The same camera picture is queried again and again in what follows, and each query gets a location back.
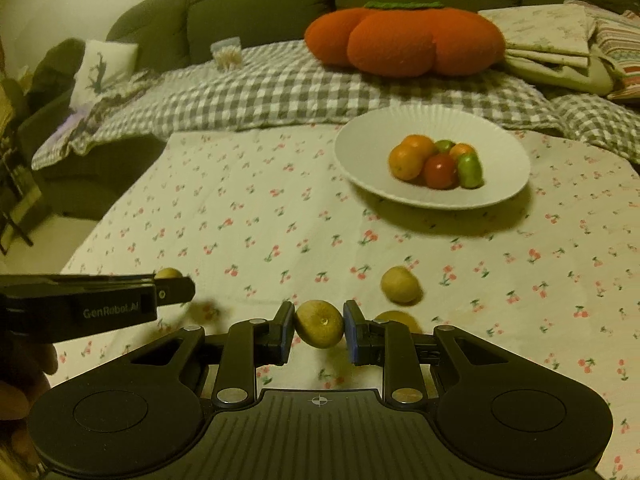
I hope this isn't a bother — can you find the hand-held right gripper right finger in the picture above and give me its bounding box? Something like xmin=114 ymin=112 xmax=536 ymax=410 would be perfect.
xmin=343 ymin=300 xmax=517 ymax=408

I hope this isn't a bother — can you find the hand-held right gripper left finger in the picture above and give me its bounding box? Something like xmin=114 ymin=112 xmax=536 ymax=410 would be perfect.
xmin=120 ymin=301 xmax=296 ymax=408

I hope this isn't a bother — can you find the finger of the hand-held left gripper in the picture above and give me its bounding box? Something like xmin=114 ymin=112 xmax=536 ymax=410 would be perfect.
xmin=0 ymin=273 xmax=196 ymax=307

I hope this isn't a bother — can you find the white ribbed plate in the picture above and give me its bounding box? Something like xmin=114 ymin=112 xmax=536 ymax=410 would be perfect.
xmin=334 ymin=106 xmax=531 ymax=210

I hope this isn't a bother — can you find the large orange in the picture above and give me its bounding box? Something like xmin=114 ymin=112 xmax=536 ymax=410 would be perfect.
xmin=388 ymin=142 xmax=426 ymax=182

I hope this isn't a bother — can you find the red tomato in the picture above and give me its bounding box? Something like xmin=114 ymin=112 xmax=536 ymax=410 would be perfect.
xmin=424 ymin=153 xmax=460 ymax=190

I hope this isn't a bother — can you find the person's left hand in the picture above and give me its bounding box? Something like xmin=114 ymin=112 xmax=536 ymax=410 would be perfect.
xmin=0 ymin=342 xmax=59 ymax=463

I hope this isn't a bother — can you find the cherry print tablecloth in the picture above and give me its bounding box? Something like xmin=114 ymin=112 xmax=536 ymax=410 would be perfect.
xmin=50 ymin=122 xmax=640 ymax=480

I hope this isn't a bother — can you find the black metal stand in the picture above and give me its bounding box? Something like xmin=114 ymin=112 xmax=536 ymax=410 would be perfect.
xmin=0 ymin=147 xmax=42 ymax=257

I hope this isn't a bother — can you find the floral patterned cloth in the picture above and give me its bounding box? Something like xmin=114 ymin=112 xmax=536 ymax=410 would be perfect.
xmin=65 ymin=70 xmax=161 ymax=128

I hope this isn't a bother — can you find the grey checked blanket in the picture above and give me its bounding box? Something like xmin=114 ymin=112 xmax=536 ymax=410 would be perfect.
xmin=32 ymin=40 xmax=640 ymax=171

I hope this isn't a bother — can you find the white pillow with dark print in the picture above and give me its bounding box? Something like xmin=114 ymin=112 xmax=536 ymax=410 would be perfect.
xmin=70 ymin=40 xmax=140 ymax=111

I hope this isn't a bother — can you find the dark clothing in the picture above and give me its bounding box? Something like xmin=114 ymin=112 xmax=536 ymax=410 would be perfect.
xmin=20 ymin=37 xmax=88 ymax=128

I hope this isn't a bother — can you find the orange pumpkin cushion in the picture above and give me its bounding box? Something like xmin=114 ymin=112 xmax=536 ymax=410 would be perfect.
xmin=304 ymin=1 xmax=506 ymax=79

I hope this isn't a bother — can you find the dark green sofa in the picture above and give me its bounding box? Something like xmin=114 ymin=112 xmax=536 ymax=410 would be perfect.
xmin=30 ymin=0 xmax=640 ymax=221

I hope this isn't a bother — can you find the folded floral blanket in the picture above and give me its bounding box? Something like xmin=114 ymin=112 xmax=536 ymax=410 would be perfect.
xmin=477 ymin=4 xmax=617 ymax=97

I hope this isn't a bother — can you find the striped pillow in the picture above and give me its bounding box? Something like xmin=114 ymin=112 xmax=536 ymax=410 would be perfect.
xmin=594 ymin=14 xmax=640 ymax=104

